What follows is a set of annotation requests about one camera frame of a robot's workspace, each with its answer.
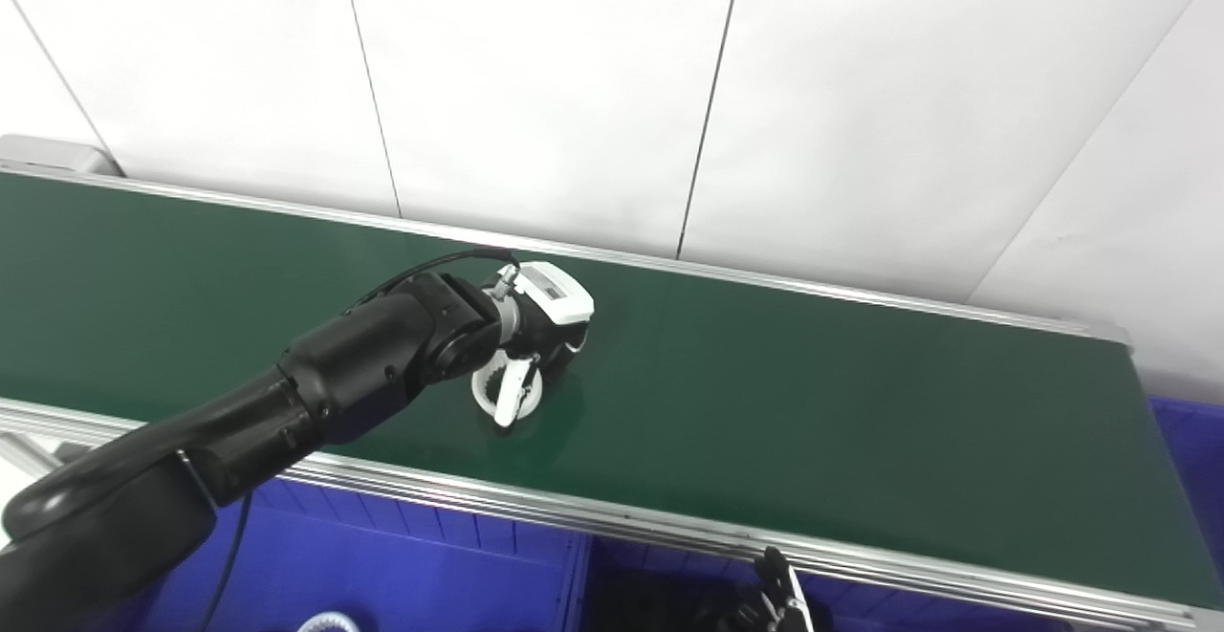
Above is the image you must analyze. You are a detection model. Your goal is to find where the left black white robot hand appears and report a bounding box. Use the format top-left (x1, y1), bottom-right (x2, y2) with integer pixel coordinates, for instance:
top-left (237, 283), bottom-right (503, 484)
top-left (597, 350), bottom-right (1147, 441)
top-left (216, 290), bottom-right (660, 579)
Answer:
top-left (490, 261), bottom-right (595, 433)

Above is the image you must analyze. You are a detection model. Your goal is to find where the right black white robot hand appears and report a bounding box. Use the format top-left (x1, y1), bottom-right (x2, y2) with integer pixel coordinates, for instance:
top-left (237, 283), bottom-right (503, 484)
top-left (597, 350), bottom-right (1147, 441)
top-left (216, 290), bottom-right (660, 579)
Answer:
top-left (734, 547), bottom-right (816, 632)

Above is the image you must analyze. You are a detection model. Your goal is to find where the white plastic ring part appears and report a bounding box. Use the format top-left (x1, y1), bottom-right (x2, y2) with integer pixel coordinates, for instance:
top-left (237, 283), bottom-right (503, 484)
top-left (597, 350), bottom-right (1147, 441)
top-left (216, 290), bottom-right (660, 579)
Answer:
top-left (470, 349), bottom-right (545, 428)

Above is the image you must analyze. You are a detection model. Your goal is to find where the blue bin with black parts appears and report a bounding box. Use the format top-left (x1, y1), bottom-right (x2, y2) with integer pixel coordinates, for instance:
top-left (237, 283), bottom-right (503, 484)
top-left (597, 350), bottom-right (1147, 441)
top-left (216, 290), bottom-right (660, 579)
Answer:
top-left (572, 534), bottom-right (1086, 632)

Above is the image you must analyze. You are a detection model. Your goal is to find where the green conveyor belt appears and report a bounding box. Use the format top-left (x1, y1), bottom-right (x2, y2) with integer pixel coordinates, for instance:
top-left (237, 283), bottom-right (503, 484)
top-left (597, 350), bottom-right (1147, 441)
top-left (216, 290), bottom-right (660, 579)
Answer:
top-left (0, 134), bottom-right (1224, 631)

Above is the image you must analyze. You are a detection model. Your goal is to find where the blue bin with white parts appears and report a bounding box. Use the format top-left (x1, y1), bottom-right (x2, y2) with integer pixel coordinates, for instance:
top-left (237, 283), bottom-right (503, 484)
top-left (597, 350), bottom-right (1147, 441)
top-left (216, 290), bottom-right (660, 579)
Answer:
top-left (91, 477), bottom-right (586, 632)

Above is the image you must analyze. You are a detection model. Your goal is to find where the empty large blue bin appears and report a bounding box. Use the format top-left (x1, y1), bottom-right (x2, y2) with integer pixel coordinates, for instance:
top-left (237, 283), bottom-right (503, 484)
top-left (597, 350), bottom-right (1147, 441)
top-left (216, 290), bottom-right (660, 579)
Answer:
top-left (1146, 396), bottom-right (1224, 611)

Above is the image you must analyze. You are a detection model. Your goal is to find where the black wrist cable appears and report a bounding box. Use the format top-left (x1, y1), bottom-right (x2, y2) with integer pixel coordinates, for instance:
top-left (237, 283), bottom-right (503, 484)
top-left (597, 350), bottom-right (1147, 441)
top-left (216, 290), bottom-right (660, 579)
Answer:
top-left (344, 247), bottom-right (522, 314)

